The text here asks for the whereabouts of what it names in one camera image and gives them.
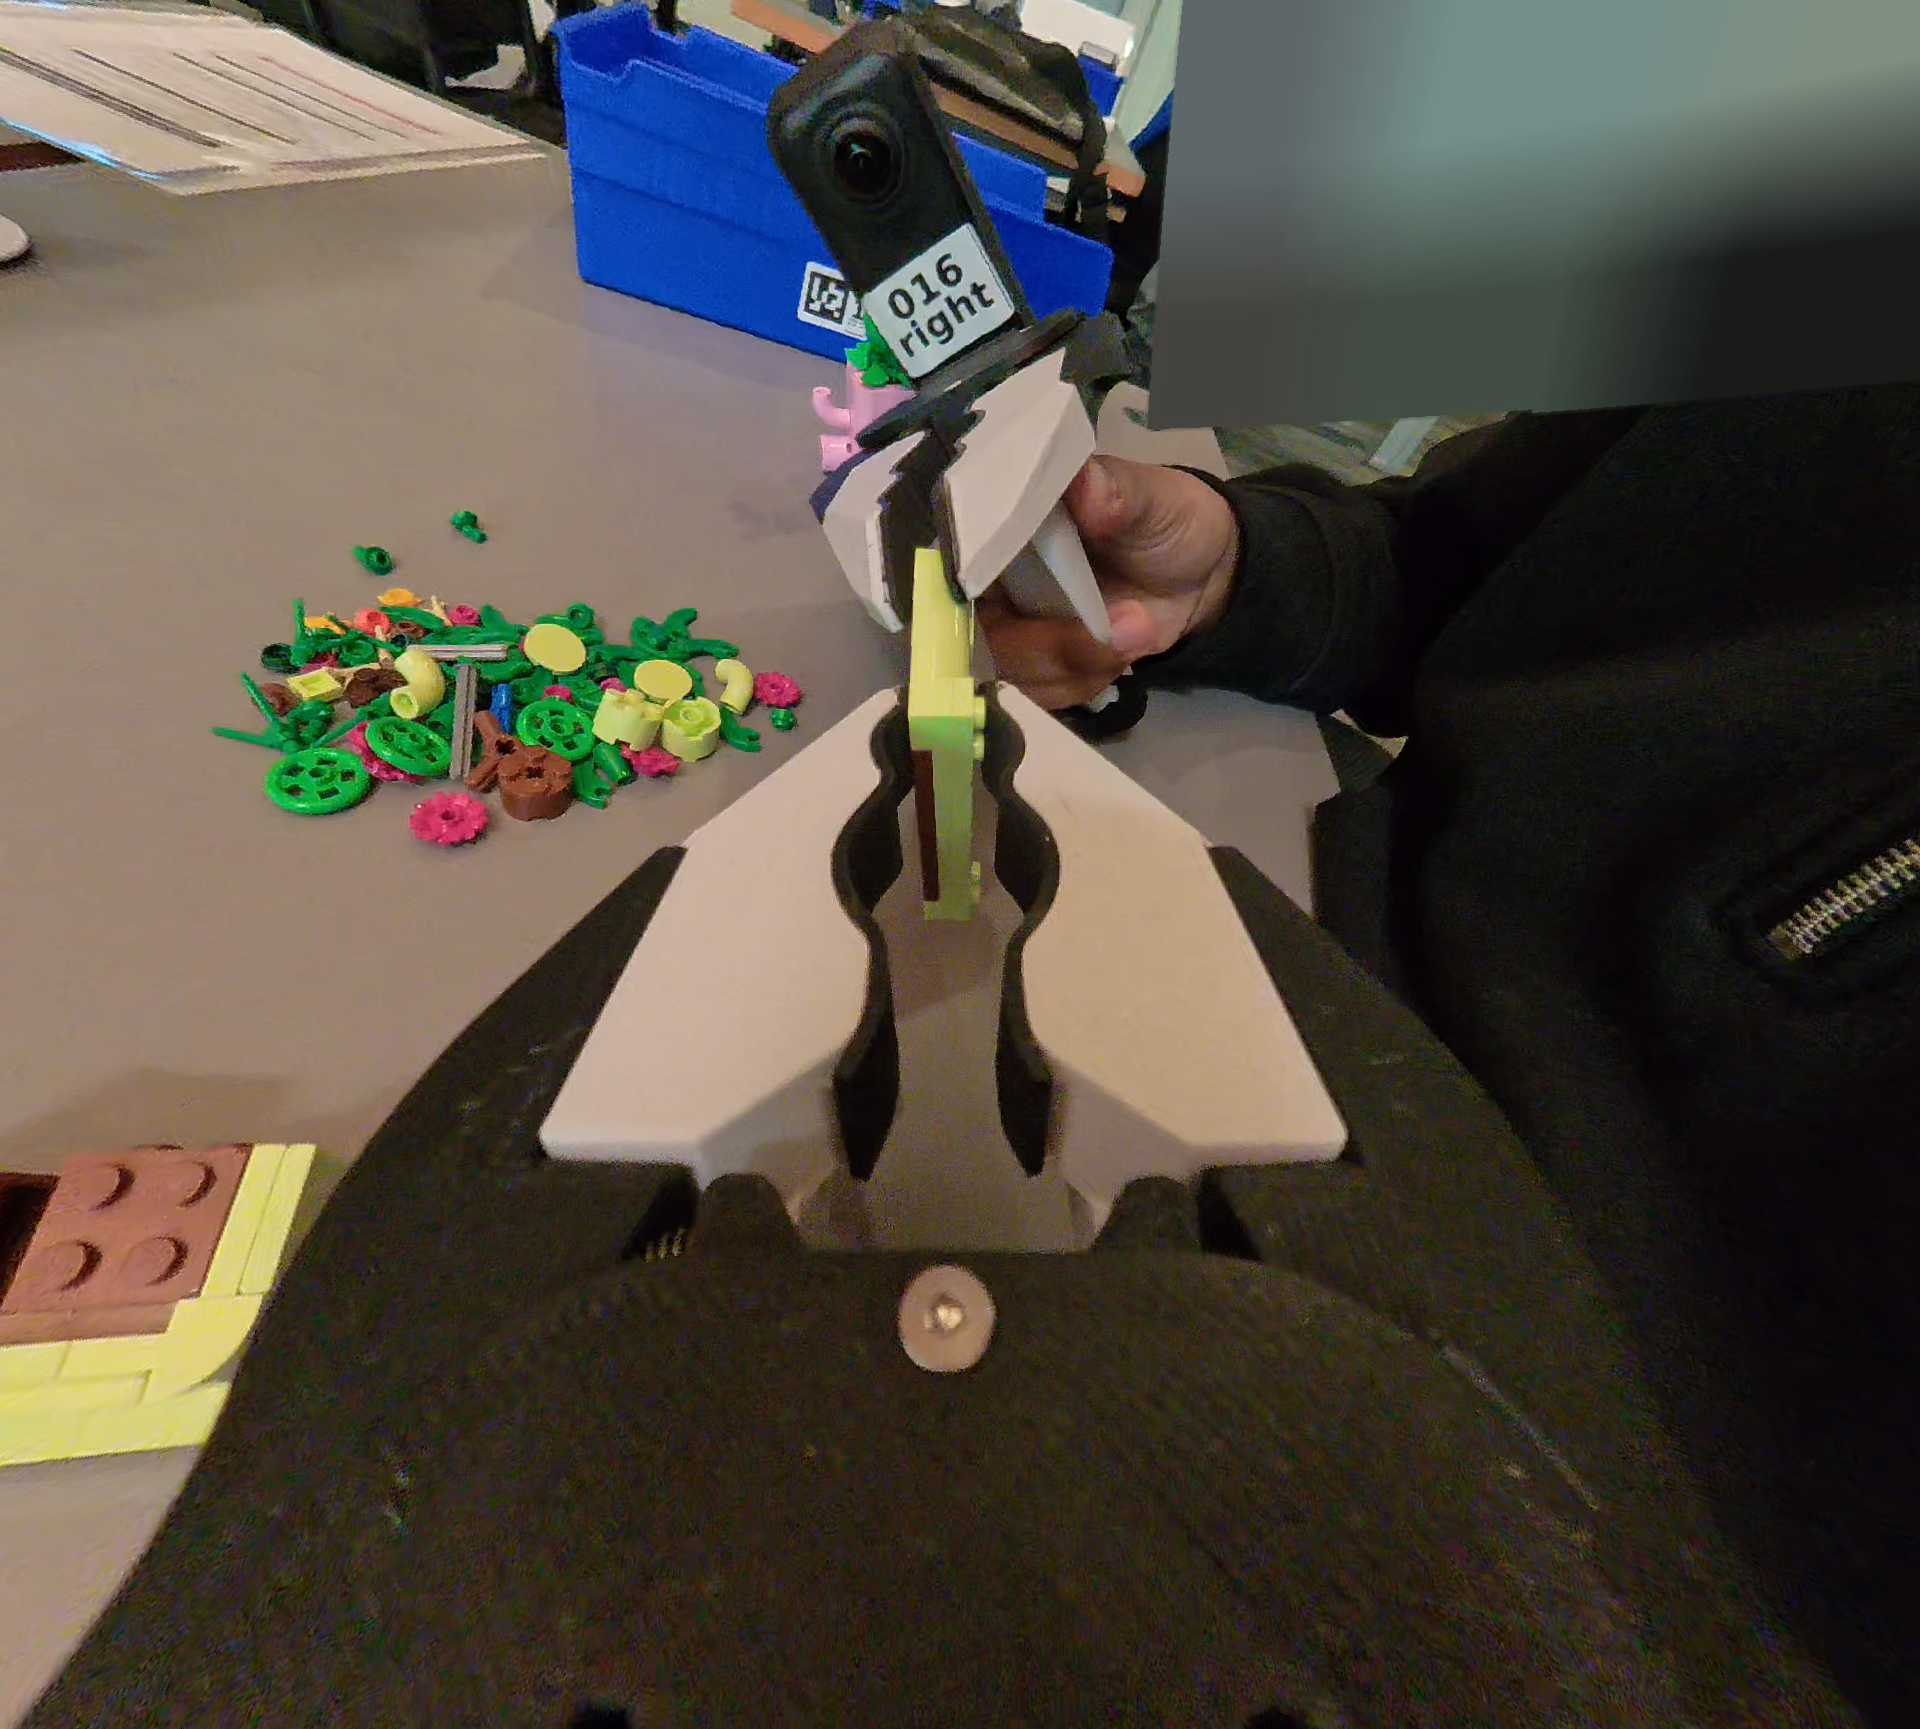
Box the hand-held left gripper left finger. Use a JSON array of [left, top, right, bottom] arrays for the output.
[[538, 691, 911, 1221]]

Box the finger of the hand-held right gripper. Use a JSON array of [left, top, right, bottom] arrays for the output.
[[938, 383, 1099, 600], [813, 436, 938, 634]]

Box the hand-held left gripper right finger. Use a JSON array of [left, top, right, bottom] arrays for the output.
[[982, 681, 1351, 1221]]

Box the lime and brown toy panel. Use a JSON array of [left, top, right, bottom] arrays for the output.
[[903, 542, 995, 925]]

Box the lime toy brick pot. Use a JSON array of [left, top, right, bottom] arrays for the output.
[[0, 1140, 320, 1467]]

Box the person's right forearm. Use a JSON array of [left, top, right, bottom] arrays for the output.
[[1149, 402, 1548, 741]]

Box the person's right hand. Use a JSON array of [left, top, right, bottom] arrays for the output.
[[972, 452, 1241, 711]]

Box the blue plastic bin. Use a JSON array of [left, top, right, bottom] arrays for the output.
[[552, 2, 1118, 369]]

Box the pile of small toy pieces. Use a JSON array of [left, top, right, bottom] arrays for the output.
[[210, 507, 804, 852]]

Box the person's black jacket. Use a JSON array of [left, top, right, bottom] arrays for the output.
[[1313, 402, 1920, 1729]]

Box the white printed paper sheet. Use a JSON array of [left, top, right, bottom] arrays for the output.
[[0, 0, 548, 199]]

